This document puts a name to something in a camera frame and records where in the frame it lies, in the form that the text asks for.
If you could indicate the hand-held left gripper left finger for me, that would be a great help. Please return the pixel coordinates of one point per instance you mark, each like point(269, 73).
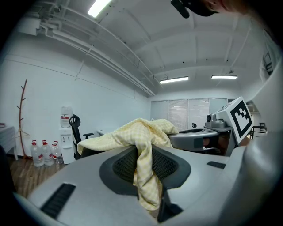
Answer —
point(88, 187)

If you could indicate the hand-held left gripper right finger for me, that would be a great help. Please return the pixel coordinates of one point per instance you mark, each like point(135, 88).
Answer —
point(199, 176)

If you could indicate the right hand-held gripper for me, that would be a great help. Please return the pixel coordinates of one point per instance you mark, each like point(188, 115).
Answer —
point(227, 117)

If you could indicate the yellow checked clothing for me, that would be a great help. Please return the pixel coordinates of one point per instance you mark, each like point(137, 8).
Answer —
point(141, 136)

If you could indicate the person's right forearm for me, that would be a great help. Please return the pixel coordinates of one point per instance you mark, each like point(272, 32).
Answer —
point(244, 142)

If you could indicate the black office chair with headrest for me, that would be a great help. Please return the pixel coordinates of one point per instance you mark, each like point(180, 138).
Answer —
point(76, 132)

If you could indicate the small black desk device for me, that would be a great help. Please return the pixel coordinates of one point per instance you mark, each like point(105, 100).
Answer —
point(194, 125)

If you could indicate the glass partition with blinds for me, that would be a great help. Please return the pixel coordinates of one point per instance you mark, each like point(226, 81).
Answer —
point(188, 112)

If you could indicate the white water dispenser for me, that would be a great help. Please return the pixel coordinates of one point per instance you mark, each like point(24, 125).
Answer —
point(67, 143)

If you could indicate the white desk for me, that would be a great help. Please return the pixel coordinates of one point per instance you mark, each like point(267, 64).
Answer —
point(102, 132)

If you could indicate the long ceiling light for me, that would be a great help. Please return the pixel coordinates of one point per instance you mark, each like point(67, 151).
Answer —
point(98, 7)
point(174, 80)
point(224, 77)

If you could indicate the clear water dispenser bottle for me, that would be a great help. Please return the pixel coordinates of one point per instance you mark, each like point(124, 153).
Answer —
point(66, 117)

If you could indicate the wooden clothes hanger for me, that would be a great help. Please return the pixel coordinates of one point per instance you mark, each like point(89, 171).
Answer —
point(22, 133)

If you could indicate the white side table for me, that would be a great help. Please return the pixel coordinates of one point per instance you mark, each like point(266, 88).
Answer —
point(7, 136)

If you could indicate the person's white shirt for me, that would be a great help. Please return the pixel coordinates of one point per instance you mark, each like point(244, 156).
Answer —
point(272, 99)

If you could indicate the wooden branch coat rack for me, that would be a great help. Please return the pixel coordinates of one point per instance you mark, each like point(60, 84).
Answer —
point(21, 110)

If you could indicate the white ceiling pipes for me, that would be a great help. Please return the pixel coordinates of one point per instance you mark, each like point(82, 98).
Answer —
point(99, 57)

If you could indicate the person's head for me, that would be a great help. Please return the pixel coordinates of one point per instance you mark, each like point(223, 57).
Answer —
point(230, 5)

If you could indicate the white ceiling air unit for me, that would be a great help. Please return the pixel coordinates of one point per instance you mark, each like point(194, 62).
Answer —
point(33, 26)

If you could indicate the dark frame chairs and table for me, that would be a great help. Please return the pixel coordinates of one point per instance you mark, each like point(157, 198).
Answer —
point(258, 130)

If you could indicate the black head-mounted camera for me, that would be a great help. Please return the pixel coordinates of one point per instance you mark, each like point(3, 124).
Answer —
point(183, 8)

